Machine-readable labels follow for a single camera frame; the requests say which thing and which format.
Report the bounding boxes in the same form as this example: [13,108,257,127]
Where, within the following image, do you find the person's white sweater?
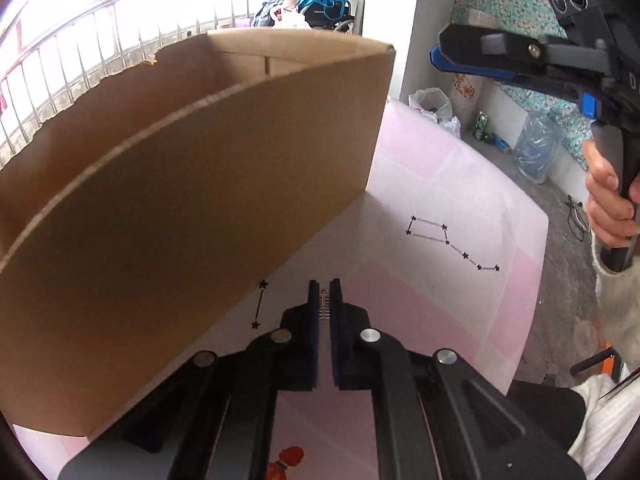
[567,365,640,476]

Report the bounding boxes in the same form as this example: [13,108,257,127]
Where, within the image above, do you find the pink printed table cover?
[10,100,551,480]

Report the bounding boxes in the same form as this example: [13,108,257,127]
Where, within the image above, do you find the clear blue plastic bag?
[512,110,567,184]

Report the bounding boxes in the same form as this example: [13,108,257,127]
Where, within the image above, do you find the metal balcony railing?
[0,0,283,161]

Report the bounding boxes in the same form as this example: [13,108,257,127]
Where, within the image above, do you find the person's right forearm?
[591,237,640,361]

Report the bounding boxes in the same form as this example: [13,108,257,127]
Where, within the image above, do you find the black cable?
[565,195,592,241]

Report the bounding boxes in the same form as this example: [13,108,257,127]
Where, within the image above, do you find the floral rolled mat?
[451,72,485,131]

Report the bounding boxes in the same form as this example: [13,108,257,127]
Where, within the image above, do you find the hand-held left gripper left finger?
[122,280,321,480]

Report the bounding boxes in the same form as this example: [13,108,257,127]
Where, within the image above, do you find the white plastic bag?
[409,87,462,137]
[272,7,312,31]

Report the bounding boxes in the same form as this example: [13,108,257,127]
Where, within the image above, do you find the wheelchair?
[299,0,362,36]

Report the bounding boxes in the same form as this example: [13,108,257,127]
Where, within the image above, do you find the person's right hand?
[581,139,640,250]

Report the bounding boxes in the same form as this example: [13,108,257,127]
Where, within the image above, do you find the dark cloth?
[507,379,588,458]

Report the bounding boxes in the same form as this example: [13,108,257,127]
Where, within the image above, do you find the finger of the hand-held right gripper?
[429,45,615,107]
[438,22,615,80]

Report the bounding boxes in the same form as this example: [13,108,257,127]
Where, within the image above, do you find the large cardboard box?
[0,29,397,437]

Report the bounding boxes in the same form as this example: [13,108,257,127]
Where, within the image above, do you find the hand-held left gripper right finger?
[329,278,548,480]

